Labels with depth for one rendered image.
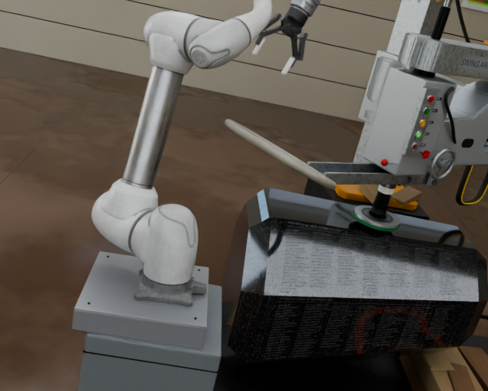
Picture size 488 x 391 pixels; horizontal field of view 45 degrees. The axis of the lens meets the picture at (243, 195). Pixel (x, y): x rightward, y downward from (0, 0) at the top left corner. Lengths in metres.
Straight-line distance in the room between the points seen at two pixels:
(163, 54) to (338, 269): 1.28
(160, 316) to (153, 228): 0.26
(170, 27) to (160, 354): 0.96
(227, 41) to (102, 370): 1.03
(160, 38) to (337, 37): 6.99
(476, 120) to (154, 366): 1.81
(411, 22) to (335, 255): 1.44
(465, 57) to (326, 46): 6.18
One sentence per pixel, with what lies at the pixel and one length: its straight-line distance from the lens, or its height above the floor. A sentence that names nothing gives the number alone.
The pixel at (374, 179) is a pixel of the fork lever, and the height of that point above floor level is 1.13.
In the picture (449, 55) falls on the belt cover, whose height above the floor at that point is 1.69.
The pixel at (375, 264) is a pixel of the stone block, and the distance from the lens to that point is 2.70.
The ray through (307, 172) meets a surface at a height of 1.25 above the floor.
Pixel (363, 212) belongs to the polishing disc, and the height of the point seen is 0.92.
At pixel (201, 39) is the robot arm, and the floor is 1.64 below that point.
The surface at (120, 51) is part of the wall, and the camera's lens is 8.75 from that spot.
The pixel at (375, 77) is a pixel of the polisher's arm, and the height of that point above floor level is 1.41.
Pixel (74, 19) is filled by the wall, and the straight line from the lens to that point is 8.82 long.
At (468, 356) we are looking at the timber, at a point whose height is 0.11.
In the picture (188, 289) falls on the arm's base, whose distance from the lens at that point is 1.88.
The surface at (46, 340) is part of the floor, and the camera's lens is 3.08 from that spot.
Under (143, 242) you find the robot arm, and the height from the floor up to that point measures 1.03.
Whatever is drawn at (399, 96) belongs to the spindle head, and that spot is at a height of 1.48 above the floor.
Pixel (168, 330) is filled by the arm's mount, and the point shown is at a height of 0.85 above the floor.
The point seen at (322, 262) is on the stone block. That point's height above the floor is 0.74.
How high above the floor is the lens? 1.88
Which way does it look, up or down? 22 degrees down
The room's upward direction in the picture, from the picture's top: 13 degrees clockwise
